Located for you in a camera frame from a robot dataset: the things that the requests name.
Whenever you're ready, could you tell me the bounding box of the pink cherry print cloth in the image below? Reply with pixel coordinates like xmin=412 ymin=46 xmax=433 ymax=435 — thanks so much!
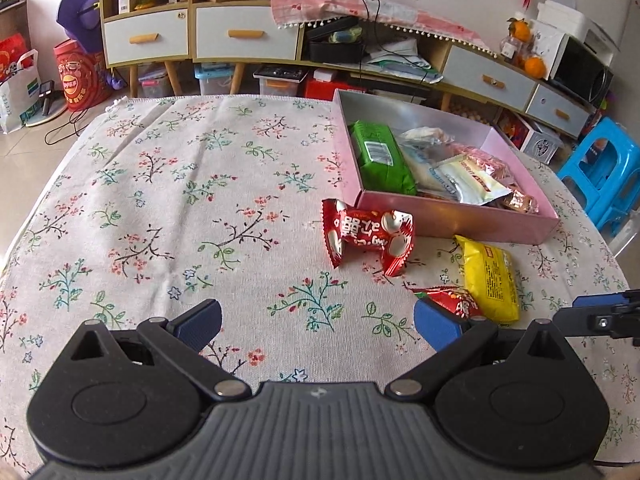
xmin=270 ymin=0 xmax=498 ymax=58

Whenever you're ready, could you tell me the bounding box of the green snack packet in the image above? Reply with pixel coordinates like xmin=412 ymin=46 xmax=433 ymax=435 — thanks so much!
xmin=348 ymin=120 xmax=418 ymax=197

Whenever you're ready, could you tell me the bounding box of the red gift bag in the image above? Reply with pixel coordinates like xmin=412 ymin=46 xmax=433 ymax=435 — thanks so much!
xmin=0 ymin=34 xmax=28 ymax=83

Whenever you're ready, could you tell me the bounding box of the yellow snack packet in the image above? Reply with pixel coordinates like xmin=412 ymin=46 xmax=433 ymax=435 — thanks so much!
xmin=454 ymin=235 xmax=521 ymax=324

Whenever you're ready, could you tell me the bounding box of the white red label packet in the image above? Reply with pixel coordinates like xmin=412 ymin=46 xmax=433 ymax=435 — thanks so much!
xmin=432 ymin=155 xmax=513 ymax=206

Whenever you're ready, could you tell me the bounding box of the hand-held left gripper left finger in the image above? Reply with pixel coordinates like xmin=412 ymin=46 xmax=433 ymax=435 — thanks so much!
xmin=45 ymin=299 xmax=252 ymax=403

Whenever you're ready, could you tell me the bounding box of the white foam box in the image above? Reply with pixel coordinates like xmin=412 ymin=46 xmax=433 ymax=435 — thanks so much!
xmin=537 ymin=1 xmax=593 ymax=41

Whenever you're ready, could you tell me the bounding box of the white shopping bag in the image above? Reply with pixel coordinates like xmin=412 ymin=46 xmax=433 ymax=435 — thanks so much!
xmin=0 ymin=49 xmax=43 ymax=135

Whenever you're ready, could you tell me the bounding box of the red white candy packet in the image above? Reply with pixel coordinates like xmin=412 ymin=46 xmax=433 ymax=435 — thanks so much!
xmin=321 ymin=198 xmax=416 ymax=278

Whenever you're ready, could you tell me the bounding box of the small red snack packet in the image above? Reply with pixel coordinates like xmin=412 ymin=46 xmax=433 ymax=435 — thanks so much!
xmin=410 ymin=285 xmax=483 ymax=320

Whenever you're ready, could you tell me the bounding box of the white cabinet drawer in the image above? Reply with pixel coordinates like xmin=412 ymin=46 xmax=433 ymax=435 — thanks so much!
xmin=442 ymin=42 xmax=541 ymax=113
xmin=102 ymin=7 xmax=191 ymax=66
xmin=194 ymin=4 xmax=301 ymax=61
xmin=525 ymin=85 xmax=593 ymax=136

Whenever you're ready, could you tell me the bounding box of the wooden TV cabinet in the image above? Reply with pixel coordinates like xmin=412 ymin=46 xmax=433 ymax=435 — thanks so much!
xmin=99 ymin=0 xmax=596 ymax=141

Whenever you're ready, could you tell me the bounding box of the clear snack packet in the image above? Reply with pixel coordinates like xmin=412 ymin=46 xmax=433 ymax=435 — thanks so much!
xmin=400 ymin=126 xmax=456 ymax=148

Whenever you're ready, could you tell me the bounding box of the small clear storage bin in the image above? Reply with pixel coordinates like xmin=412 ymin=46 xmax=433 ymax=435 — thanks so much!
xmin=137 ymin=65 xmax=168 ymax=98

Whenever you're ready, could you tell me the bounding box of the blue plastic stool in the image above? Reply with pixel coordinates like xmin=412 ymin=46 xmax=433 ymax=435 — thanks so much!
xmin=556 ymin=116 xmax=640 ymax=238

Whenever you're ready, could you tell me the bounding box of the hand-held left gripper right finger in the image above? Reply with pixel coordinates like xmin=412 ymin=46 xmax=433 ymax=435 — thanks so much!
xmin=385 ymin=297 xmax=591 ymax=403

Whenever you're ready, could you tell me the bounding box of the blue lid storage bin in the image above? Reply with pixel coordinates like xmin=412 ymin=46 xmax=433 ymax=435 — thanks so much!
xmin=194 ymin=62 xmax=236 ymax=96

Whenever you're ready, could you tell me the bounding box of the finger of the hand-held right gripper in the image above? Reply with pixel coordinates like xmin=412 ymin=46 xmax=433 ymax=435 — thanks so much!
xmin=552 ymin=287 xmax=640 ymax=348

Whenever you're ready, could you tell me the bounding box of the white blue snack packet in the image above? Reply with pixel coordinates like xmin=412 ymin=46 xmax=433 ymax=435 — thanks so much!
xmin=402 ymin=145 xmax=451 ymax=193

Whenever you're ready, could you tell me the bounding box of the red shoe box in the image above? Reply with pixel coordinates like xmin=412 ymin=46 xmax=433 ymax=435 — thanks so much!
xmin=302 ymin=77 xmax=368 ymax=102

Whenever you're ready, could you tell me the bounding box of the black open case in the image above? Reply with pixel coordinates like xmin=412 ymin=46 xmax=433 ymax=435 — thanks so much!
xmin=305 ymin=15 xmax=366 ymax=64

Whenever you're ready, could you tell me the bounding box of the red patterned bag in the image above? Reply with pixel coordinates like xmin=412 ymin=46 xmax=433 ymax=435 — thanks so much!
xmin=54 ymin=39 xmax=108 ymax=112

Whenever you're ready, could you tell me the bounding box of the black power cable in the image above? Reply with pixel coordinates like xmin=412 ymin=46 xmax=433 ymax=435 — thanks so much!
xmin=352 ymin=0 xmax=431 ymax=83

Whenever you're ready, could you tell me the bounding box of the pink cardboard box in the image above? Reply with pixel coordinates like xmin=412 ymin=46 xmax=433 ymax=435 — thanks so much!
xmin=331 ymin=88 xmax=561 ymax=247

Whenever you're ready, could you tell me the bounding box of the black phone stand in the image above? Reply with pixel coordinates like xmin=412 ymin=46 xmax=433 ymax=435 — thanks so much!
xmin=37 ymin=80 xmax=57 ymax=117

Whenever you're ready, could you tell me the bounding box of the pink patterned snack packet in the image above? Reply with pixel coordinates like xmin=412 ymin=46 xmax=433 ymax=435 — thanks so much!
xmin=452 ymin=142 xmax=511 ymax=181

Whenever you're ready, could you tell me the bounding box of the white red gift box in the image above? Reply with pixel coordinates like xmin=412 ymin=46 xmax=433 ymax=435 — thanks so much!
xmin=500 ymin=110 xmax=561 ymax=163

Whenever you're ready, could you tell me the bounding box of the purple hat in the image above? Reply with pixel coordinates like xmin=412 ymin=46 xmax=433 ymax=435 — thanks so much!
xmin=56 ymin=0 xmax=103 ymax=53

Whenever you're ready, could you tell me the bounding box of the bronze foil snack packet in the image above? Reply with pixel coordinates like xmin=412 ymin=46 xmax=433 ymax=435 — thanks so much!
xmin=500 ymin=187 xmax=540 ymax=215

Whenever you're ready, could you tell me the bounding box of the yellow egg tray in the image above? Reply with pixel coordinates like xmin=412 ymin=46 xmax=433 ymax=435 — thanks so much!
xmin=450 ymin=102 xmax=496 ymax=126

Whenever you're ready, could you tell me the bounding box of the pile of folded papers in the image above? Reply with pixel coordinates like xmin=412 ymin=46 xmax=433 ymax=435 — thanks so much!
xmin=362 ymin=40 xmax=443 ymax=83

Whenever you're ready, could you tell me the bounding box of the black microwave oven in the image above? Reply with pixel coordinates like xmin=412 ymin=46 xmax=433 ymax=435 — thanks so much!
xmin=547 ymin=32 xmax=615 ymax=108

